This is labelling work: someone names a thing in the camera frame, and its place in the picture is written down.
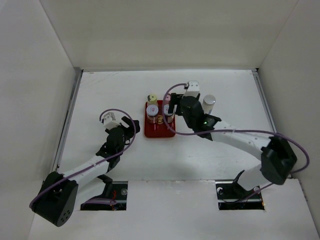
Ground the tall silver cap spice bottle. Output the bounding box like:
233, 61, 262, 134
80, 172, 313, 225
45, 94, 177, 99
202, 94, 216, 115

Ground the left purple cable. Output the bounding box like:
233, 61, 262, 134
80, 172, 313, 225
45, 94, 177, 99
29, 108, 138, 211

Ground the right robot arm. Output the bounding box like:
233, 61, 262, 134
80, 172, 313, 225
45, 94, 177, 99
169, 93, 297, 198

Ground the red label jar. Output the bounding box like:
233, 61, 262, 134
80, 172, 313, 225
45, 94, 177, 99
163, 104, 175, 124
146, 104, 159, 124

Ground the red label jar front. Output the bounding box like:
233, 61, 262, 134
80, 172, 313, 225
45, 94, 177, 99
163, 104, 175, 124

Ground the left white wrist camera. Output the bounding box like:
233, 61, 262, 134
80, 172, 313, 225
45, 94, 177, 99
100, 112, 121, 130

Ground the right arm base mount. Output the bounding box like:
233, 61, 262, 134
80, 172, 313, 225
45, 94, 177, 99
216, 170, 265, 211

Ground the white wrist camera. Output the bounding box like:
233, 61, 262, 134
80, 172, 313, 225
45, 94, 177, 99
100, 112, 121, 130
183, 81, 200, 98

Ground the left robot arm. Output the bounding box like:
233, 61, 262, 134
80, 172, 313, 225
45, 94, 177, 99
29, 116, 141, 227

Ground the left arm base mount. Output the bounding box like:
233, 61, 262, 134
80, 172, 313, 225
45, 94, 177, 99
79, 174, 129, 211

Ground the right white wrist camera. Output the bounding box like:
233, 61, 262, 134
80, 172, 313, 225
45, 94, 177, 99
183, 81, 200, 98

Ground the yellow cap condiment bottle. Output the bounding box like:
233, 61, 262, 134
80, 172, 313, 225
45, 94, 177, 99
147, 93, 158, 106

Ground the pink cap condiment bottle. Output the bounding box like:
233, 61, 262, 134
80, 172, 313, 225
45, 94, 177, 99
162, 93, 171, 105

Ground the purple cable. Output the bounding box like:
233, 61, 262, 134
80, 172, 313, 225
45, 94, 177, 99
162, 83, 310, 198
29, 108, 138, 211

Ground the red lacquer tray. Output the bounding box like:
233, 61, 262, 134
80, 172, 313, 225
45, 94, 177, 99
143, 100, 176, 139

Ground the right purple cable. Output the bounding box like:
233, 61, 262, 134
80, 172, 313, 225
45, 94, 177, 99
162, 83, 310, 198

